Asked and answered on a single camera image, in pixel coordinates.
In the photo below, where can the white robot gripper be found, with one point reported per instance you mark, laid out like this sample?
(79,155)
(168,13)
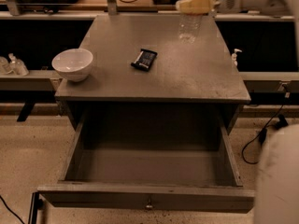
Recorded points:
(201,7)

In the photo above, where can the clear plastic water bottle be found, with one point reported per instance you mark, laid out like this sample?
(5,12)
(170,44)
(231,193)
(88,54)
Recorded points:
(188,27)

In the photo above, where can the white pump dispenser bottle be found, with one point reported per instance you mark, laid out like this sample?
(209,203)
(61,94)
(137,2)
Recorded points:
(234,56)

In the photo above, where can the open grey top drawer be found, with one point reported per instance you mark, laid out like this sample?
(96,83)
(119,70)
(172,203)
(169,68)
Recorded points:
(183,161)

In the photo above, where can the clear sanitizer bottle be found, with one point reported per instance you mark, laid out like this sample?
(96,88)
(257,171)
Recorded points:
(17,65)

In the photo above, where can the clear round bottle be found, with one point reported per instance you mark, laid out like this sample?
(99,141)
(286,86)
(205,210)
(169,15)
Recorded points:
(4,66)

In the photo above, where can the metal drawer knob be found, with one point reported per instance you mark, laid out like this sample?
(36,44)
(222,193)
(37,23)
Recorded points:
(149,205)

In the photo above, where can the black snack bar packet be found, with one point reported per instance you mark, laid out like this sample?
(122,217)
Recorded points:
(144,60)

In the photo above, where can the grey wooden cabinet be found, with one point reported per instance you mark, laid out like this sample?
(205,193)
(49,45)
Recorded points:
(198,72)

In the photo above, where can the white ceramic bowl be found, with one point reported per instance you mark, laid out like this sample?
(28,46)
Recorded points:
(73,64)

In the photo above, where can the black metal stand leg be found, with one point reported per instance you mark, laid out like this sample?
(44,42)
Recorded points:
(35,205)

